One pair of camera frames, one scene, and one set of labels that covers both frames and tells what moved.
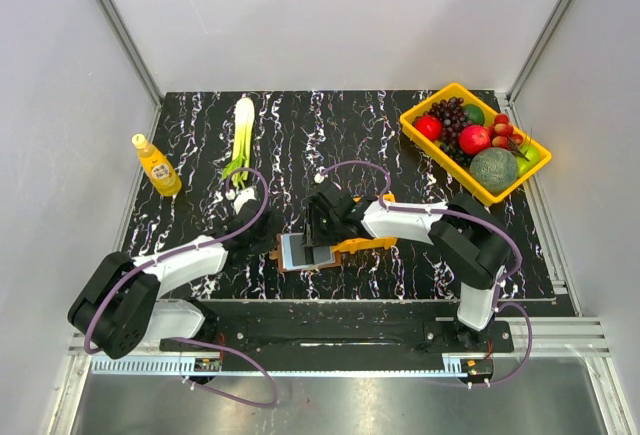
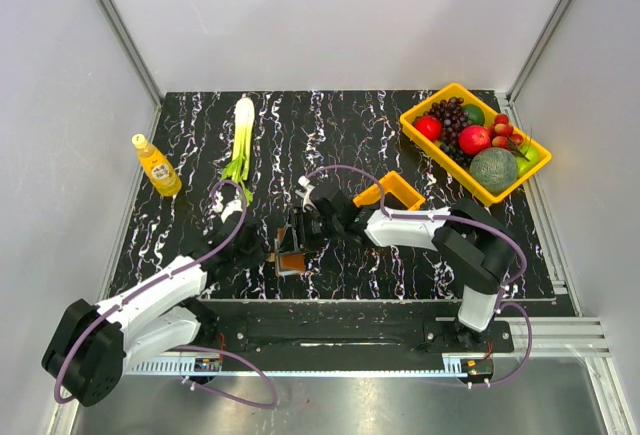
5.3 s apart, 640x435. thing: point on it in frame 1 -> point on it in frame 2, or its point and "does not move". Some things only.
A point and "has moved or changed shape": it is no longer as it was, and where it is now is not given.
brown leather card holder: x=278 y=255 has moved or changed shape
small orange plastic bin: x=352 y=246 -> x=395 y=185
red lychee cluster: x=502 y=134 does not move
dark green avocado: x=475 y=114 does not move
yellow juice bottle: x=157 y=167 does not move
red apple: x=473 y=139 does not move
